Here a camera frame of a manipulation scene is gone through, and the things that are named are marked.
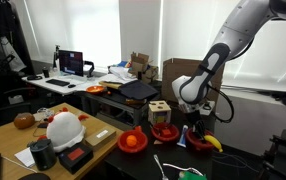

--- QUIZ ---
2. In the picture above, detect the white paper note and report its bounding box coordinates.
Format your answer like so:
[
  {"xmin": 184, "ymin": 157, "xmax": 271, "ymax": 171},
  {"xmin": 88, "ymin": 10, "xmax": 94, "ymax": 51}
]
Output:
[{"xmin": 14, "ymin": 146, "xmax": 37, "ymax": 168}]

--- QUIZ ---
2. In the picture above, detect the orange bowl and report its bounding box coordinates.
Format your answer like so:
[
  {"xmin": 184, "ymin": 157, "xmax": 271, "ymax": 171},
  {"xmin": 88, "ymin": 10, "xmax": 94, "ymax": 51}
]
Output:
[{"xmin": 85, "ymin": 85, "xmax": 107, "ymax": 95}]

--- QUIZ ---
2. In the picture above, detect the black box with red label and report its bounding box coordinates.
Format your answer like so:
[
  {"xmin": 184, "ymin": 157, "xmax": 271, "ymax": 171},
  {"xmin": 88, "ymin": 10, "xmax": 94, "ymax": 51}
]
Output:
[{"xmin": 57, "ymin": 142, "xmax": 95, "ymax": 175}]

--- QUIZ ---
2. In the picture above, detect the orange toy ball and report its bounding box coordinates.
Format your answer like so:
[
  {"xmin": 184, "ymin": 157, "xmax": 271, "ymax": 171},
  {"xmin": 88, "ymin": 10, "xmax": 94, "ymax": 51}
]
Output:
[{"xmin": 126, "ymin": 134, "xmax": 138, "ymax": 148}]

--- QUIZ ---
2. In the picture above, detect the white paper pile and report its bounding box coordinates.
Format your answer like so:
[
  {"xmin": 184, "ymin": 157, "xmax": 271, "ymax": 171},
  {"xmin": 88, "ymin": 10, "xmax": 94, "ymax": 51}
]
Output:
[{"xmin": 107, "ymin": 61, "xmax": 139, "ymax": 84}]

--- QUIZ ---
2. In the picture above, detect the silver metal spoon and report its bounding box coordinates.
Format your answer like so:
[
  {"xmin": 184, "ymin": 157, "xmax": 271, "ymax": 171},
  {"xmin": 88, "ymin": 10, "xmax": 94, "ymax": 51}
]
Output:
[{"xmin": 162, "ymin": 162, "xmax": 205, "ymax": 177}]

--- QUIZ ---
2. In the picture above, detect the red plastic bowl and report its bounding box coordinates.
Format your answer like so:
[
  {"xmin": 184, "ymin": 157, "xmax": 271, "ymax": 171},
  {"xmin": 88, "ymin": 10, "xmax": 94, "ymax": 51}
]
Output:
[
  {"xmin": 185, "ymin": 127, "xmax": 217, "ymax": 152},
  {"xmin": 117, "ymin": 125, "xmax": 149, "ymax": 154},
  {"xmin": 150, "ymin": 121, "xmax": 181, "ymax": 143}
]

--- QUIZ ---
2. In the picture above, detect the long white desk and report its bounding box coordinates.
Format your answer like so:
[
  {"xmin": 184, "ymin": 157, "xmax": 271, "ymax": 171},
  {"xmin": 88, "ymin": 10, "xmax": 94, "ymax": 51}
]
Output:
[{"xmin": 22, "ymin": 72, "xmax": 117, "ymax": 97}]

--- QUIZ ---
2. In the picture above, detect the white blue toothpaste tube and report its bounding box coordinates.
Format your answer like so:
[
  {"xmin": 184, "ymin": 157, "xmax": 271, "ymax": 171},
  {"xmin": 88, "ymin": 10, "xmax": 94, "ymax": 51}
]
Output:
[{"xmin": 176, "ymin": 124, "xmax": 189, "ymax": 149}]

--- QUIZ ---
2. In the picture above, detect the dark blue plastic lid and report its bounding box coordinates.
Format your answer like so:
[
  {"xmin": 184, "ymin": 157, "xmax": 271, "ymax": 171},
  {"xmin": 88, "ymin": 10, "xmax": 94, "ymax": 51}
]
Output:
[{"xmin": 117, "ymin": 79, "xmax": 160, "ymax": 102}]

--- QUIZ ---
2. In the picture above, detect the black office chair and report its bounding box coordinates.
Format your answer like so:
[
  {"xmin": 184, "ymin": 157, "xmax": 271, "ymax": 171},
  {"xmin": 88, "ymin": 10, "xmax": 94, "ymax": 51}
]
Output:
[{"xmin": 0, "ymin": 84, "xmax": 34, "ymax": 133}]

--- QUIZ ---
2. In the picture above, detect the clear glass jar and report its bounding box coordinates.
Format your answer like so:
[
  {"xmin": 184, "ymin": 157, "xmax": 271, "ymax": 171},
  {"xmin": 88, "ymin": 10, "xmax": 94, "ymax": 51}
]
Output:
[{"xmin": 33, "ymin": 107, "xmax": 56, "ymax": 123}]

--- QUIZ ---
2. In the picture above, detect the black computer monitor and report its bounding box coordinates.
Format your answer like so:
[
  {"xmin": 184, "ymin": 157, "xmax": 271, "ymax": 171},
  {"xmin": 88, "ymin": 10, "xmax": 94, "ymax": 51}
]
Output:
[{"xmin": 58, "ymin": 49, "xmax": 85, "ymax": 78}]

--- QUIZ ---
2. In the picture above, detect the large brown cardboard box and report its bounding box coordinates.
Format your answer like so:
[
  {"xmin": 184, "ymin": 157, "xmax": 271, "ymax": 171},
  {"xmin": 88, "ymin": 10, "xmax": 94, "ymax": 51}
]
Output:
[{"xmin": 161, "ymin": 58, "xmax": 226, "ymax": 109}]

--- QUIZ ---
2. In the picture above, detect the yellow banana plush toy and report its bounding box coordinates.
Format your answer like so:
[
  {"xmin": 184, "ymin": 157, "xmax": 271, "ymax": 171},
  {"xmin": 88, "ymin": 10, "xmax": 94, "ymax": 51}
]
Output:
[{"xmin": 203, "ymin": 134, "xmax": 224, "ymax": 154}]

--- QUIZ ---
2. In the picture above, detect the orange wooden cube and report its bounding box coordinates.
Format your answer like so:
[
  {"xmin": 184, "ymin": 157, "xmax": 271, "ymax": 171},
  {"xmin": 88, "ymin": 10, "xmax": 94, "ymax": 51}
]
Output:
[{"xmin": 160, "ymin": 128, "xmax": 172, "ymax": 137}]

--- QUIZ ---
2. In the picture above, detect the black cup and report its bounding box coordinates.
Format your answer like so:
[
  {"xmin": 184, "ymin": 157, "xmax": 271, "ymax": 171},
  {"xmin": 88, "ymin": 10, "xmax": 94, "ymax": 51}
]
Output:
[{"xmin": 42, "ymin": 67, "xmax": 51, "ymax": 79}]

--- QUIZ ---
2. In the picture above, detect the white chicken plush toy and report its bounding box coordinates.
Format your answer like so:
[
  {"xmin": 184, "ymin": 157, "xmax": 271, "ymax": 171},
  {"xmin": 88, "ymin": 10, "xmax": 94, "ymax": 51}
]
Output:
[{"xmin": 37, "ymin": 106, "xmax": 90, "ymax": 153}]

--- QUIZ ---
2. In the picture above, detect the small tan cardboard box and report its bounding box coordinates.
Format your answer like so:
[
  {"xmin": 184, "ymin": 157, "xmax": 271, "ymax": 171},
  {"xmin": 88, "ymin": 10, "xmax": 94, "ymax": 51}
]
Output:
[{"xmin": 83, "ymin": 126, "xmax": 117, "ymax": 151}]

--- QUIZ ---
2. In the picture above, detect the green plastic toy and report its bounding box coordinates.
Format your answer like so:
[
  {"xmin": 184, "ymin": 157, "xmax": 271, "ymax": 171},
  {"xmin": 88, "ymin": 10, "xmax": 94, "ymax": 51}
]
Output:
[{"xmin": 177, "ymin": 170, "xmax": 208, "ymax": 180}]

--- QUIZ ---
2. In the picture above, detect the brown round ball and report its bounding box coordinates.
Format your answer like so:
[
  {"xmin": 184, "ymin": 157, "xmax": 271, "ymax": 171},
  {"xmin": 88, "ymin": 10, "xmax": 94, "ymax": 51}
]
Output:
[{"xmin": 13, "ymin": 112, "xmax": 36, "ymax": 130}]

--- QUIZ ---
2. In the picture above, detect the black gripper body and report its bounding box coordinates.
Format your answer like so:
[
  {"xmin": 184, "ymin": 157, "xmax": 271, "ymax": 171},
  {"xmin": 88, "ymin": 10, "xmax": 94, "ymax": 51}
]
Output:
[{"xmin": 183, "ymin": 107, "xmax": 206, "ymax": 127}]

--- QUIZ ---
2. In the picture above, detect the grey metal table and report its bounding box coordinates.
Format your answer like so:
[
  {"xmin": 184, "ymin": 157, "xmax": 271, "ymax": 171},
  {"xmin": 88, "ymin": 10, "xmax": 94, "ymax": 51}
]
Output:
[{"xmin": 82, "ymin": 90, "xmax": 151, "ymax": 128}]

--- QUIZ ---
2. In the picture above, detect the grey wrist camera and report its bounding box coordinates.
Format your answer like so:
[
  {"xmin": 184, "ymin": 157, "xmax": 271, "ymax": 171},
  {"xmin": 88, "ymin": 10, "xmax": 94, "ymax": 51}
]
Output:
[{"xmin": 199, "ymin": 100, "xmax": 217, "ymax": 117}]

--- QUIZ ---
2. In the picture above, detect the tan flat package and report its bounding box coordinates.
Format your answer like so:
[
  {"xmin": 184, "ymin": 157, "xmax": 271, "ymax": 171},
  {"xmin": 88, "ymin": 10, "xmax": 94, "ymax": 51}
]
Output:
[{"xmin": 97, "ymin": 80, "xmax": 124, "ymax": 90}]

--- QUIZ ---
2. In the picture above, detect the wooden shape sorter box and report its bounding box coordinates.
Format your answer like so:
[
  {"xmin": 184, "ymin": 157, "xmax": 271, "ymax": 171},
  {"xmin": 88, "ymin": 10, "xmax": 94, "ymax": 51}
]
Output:
[{"xmin": 147, "ymin": 100, "xmax": 172, "ymax": 126}]

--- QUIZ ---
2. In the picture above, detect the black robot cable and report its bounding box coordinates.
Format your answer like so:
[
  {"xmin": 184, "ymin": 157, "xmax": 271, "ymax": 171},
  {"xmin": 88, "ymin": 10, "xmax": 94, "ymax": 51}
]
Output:
[{"xmin": 206, "ymin": 84, "xmax": 235, "ymax": 124}]

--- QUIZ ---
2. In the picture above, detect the small open cardboard box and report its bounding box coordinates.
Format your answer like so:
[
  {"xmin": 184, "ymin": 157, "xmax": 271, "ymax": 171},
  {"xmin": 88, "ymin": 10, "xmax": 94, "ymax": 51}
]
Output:
[{"xmin": 129, "ymin": 52, "xmax": 160, "ymax": 84}]

